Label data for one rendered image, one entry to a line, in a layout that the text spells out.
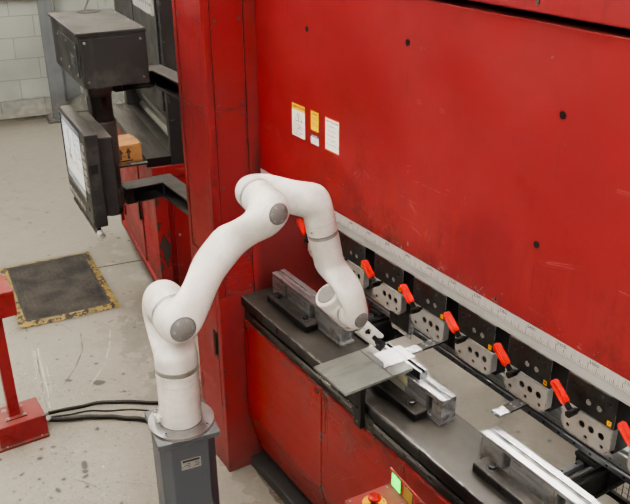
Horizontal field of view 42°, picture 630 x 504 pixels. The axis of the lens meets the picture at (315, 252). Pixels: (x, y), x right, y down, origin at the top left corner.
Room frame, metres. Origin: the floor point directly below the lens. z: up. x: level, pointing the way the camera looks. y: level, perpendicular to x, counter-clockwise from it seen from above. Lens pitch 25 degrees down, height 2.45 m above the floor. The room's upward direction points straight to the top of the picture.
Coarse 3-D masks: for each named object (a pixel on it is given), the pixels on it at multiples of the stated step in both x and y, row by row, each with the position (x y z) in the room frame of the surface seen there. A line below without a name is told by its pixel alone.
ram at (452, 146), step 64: (256, 0) 2.96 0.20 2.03; (320, 0) 2.61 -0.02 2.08; (384, 0) 2.34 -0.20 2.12; (448, 0) 2.17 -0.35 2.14; (320, 64) 2.61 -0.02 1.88; (384, 64) 2.33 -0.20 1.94; (448, 64) 2.10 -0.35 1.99; (512, 64) 1.91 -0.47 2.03; (576, 64) 1.75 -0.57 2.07; (320, 128) 2.61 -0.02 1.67; (384, 128) 2.32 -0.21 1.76; (448, 128) 2.09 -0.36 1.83; (512, 128) 1.89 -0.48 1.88; (576, 128) 1.73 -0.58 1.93; (384, 192) 2.31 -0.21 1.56; (448, 192) 2.07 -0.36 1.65; (512, 192) 1.88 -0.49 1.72; (576, 192) 1.71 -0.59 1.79; (384, 256) 2.30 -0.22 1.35; (448, 256) 2.05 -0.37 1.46; (512, 256) 1.86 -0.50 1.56; (576, 256) 1.69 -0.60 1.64; (576, 320) 1.67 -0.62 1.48
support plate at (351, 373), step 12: (372, 348) 2.31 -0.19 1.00; (384, 348) 2.31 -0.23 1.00; (336, 360) 2.24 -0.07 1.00; (348, 360) 2.24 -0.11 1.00; (360, 360) 2.24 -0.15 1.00; (324, 372) 2.17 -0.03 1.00; (336, 372) 2.17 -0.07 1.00; (348, 372) 2.17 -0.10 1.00; (360, 372) 2.17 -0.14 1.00; (372, 372) 2.17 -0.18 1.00; (384, 372) 2.17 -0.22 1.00; (396, 372) 2.17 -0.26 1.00; (336, 384) 2.11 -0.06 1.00; (348, 384) 2.11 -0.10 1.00; (360, 384) 2.10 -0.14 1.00; (372, 384) 2.11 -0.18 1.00
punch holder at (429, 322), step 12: (420, 288) 2.15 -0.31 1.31; (432, 288) 2.10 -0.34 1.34; (420, 300) 2.14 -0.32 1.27; (432, 300) 2.10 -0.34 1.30; (444, 300) 2.05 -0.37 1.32; (420, 312) 2.14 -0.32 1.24; (432, 312) 2.10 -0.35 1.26; (456, 312) 2.07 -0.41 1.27; (420, 324) 2.13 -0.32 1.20; (432, 324) 2.09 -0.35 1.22; (444, 324) 2.05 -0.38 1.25; (432, 336) 2.09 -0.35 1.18; (444, 336) 2.05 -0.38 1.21
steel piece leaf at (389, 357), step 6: (390, 348) 2.31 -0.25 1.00; (372, 354) 2.24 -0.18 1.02; (378, 354) 2.27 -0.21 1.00; (384, 354) 2.27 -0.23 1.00; (390, 354) 2.27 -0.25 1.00; (396, 354) 2.27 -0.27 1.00; (378, 360) 2.21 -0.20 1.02; (384, 360) 2.24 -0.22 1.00; (390, 360) 2.24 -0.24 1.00; (396, 360) 2.24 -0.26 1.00; (402, 360) 2.24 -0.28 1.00; (384, 366) 2.20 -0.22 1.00
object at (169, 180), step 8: (152, 176) 3.42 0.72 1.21; (160, 176) 3.42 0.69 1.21; (168, 176) 3.42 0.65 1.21; (128, 184) 3.32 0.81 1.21; (136, 184) 3.32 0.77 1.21; (144, 184) 3.32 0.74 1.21; (152, 184) 3.32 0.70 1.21; (160, 184) 3.37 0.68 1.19; (168, 184) 3.32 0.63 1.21; (176, 184) 3.32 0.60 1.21; (184, 184) 3.32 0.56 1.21; (128, 192) 3.26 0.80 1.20; (136, 192) 3.37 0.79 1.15; (144, 192) 3.38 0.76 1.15; (152, 192) 3.38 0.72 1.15; (160, 192) 3.38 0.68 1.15; (168, 192) 3.38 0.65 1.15; (176, 192) 3.22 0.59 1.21; (184, 192) 3.22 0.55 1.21; (128, 200) 3.26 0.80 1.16; (136, 200) 3.29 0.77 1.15; (144, 200) 3.29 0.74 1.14; (176, 200) 3.28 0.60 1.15; (184, 200) 3.28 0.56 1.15; (184, 208) 3.19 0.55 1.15
